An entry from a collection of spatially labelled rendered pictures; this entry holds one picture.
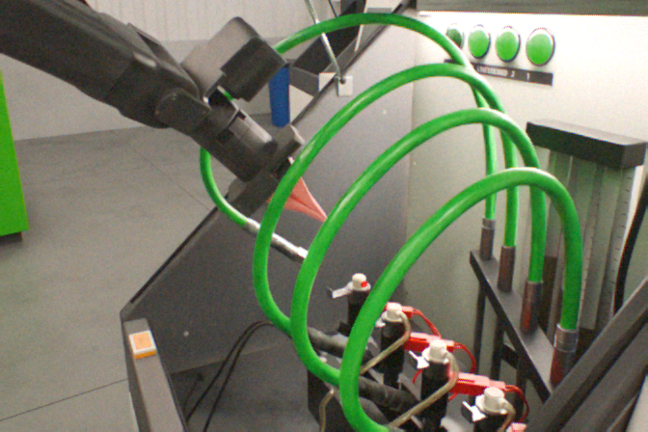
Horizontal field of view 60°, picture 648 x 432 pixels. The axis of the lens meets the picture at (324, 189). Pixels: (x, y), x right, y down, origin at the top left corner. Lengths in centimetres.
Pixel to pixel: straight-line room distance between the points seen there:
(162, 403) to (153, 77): 45
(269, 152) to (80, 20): 23
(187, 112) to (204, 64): 6
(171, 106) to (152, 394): 43
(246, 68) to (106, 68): 14
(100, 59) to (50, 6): 6
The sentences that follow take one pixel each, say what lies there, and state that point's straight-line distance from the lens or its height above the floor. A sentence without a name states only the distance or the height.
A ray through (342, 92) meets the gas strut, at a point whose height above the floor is 129.
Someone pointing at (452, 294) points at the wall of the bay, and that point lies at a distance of 104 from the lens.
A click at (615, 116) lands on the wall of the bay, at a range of 75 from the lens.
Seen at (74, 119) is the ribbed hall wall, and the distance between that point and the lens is 711.
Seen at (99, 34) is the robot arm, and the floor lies 141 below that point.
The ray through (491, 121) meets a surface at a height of 134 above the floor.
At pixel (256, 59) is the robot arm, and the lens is 56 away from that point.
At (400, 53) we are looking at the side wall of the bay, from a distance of 102.
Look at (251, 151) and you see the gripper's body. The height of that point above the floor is 129.
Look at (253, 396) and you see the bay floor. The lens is 98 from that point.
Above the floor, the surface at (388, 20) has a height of 141.
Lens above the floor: 144
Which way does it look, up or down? 18 degrees down
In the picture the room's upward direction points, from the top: straight up
